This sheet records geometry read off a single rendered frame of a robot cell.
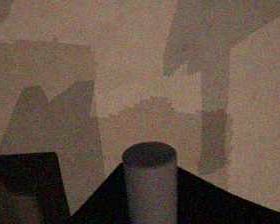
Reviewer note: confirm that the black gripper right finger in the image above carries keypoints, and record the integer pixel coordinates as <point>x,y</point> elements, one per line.
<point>200,202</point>

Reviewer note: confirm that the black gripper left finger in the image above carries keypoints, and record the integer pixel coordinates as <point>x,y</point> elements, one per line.
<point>107,205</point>

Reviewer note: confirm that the grey cylinder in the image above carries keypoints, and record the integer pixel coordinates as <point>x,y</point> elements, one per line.
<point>150,175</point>

